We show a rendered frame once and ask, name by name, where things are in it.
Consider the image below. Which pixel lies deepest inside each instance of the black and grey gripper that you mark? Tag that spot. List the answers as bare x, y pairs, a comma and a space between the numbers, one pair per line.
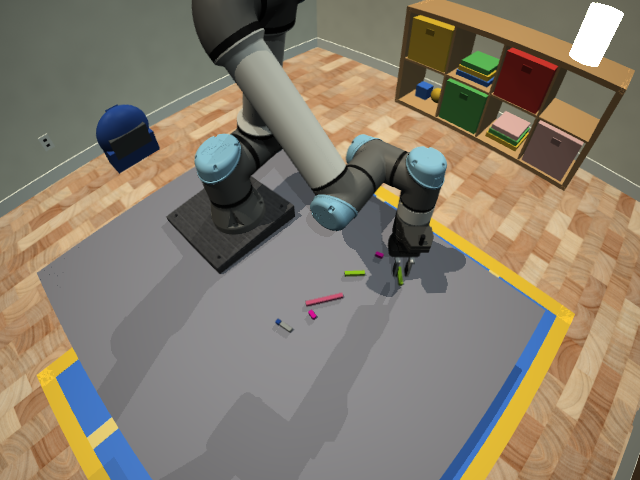
408, 234

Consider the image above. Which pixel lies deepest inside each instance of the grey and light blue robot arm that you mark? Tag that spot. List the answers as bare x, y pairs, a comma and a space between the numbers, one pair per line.
225, 167

